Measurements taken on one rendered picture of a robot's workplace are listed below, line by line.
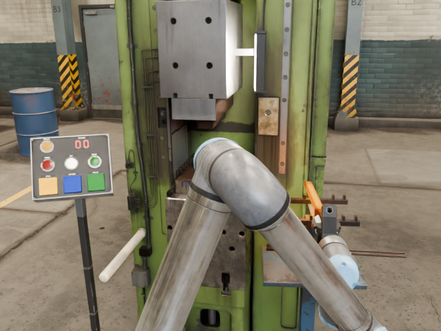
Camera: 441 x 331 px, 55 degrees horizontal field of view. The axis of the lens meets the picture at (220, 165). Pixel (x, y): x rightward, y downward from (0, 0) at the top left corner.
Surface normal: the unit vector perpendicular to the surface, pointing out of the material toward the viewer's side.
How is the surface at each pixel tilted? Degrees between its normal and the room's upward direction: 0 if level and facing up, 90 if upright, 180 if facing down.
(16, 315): 0
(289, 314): 90
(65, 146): 60
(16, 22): 93
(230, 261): 90
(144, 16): 90
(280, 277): 0
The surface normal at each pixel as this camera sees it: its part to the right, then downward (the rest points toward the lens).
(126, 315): -0.01, -0.95
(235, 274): -0.21, 0.30
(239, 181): -0.32, -0.16
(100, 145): 0.19, -0.22
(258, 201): -0.03, -0.02
